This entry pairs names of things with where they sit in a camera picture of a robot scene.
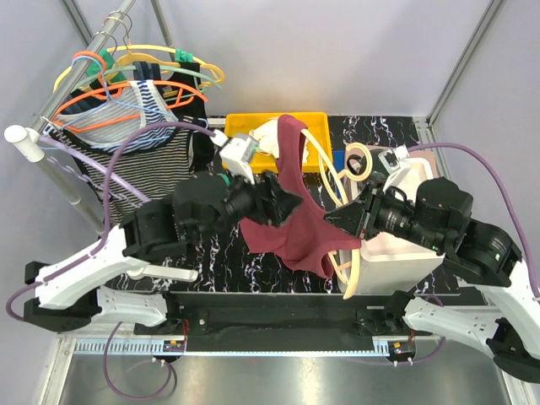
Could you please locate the dark green mug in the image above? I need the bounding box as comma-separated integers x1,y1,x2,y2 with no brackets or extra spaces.
346,154,367,176

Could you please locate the striped tank top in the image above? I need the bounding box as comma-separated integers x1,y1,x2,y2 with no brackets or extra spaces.
51,105,193,199

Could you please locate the orange plastic hanger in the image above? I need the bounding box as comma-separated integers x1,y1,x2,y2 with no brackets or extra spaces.
49,51,208,134

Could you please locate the beige plastic hanger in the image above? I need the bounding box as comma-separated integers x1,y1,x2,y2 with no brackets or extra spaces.
300,129,373,300

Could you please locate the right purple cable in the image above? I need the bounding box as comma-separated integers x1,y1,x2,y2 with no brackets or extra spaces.
404,142,540,368

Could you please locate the green plastic hanger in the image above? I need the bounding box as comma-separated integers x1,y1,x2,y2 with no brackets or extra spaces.
73,62,221,95

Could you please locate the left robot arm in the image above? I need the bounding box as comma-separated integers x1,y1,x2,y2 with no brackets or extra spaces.
22,171,303,334

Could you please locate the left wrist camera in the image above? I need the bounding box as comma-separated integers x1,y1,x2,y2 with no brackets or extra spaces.
212,129,259,184

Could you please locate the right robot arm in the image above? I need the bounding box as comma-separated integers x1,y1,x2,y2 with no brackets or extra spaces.
324,177,539,383

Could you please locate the metal clothes rail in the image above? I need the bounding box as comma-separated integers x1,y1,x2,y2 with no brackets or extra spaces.
28,0,135,132

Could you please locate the purple cable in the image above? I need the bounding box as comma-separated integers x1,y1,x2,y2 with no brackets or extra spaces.
404,142,540,368
4,121,220,400

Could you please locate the maroon tank top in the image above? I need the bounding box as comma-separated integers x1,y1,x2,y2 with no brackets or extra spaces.
240,115,361,278

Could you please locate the yellow plastic hanger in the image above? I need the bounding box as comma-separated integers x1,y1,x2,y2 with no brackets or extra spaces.
53,44,226,92

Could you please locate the white tank top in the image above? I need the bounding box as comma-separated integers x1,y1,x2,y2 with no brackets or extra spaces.
251,120,311,164

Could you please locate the blue board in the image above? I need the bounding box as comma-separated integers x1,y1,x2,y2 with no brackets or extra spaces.
332,149,345,172

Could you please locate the white foam box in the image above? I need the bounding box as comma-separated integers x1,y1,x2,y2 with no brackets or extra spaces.
356,158,443,294

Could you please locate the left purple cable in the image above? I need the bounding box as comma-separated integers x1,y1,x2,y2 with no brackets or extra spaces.
4,121,220,400

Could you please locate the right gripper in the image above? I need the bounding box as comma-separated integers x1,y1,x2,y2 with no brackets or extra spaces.
322,179,446,251

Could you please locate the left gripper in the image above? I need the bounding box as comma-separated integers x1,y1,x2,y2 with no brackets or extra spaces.
195,162,305,246

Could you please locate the yellow plastic bin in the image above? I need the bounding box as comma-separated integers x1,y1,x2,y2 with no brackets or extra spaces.
224,111,332,174

